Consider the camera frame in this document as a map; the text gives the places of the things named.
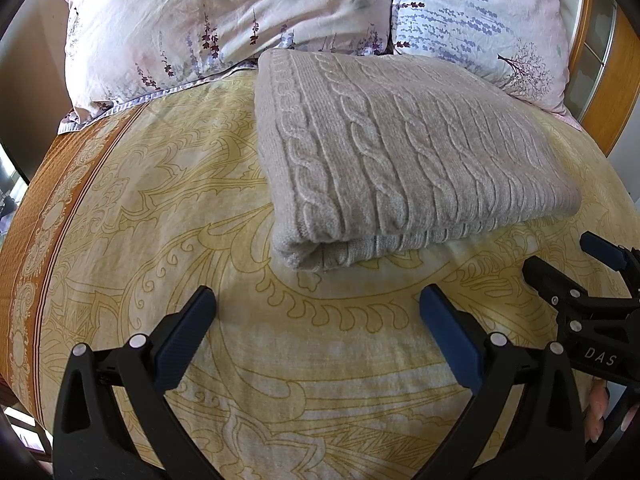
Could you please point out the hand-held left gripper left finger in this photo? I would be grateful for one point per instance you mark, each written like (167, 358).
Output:
(185, 340)

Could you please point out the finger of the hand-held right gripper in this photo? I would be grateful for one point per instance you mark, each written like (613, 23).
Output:
(550, 280)
(607, 252)

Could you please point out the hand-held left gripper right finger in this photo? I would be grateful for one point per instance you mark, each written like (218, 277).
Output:
(450, 340)

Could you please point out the person's right hand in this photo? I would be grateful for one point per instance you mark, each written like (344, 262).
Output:
(596, 410)

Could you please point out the yellow patterned bed sheet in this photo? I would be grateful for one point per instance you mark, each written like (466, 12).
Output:
(325, 335)

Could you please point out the wooden headboard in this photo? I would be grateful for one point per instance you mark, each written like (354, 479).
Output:
(617, 60)

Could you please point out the white blue floral pillow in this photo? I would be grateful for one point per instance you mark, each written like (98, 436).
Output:
(480, 25)

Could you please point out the pink floral pillow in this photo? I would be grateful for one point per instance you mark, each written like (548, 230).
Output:
(200, 25)

